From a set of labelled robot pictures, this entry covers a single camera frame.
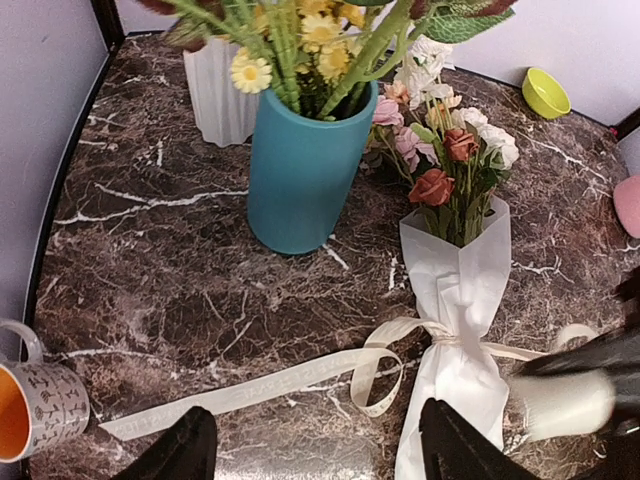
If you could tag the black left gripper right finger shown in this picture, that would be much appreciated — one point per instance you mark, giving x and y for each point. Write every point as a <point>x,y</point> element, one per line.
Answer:
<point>453,449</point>

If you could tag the cream printed ribbon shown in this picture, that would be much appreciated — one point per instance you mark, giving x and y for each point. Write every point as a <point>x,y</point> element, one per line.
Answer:
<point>362,363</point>

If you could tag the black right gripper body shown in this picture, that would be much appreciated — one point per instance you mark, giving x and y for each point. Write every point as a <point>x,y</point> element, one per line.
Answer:
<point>579,392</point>

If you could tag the white paper bouquet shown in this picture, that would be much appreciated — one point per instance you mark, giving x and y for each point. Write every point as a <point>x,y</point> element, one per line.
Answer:
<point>456,243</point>

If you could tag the large mixed flower arrangement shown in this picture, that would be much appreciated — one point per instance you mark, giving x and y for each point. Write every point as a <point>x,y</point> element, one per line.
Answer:
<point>317,56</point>

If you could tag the lime green bowl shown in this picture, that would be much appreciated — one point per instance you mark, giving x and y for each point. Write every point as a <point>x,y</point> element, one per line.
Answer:
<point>544,95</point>

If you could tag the teal cylindrical vase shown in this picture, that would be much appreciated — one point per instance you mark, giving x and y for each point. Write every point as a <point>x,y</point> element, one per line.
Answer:
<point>301,171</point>

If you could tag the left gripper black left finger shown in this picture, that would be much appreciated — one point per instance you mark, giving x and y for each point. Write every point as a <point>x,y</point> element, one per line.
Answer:
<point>187,450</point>

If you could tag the white ribbed vase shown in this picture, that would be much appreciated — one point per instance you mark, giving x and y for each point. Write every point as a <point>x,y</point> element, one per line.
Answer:
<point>224,115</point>

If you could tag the black left frame post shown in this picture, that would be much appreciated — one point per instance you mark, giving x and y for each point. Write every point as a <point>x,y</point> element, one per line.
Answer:
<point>109,22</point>

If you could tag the pink tall vase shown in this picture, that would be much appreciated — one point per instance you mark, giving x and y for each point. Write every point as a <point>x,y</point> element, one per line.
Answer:
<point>626,199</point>

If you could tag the patterned mug orange inside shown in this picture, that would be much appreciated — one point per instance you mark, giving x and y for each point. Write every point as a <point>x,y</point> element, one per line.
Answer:
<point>42,404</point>

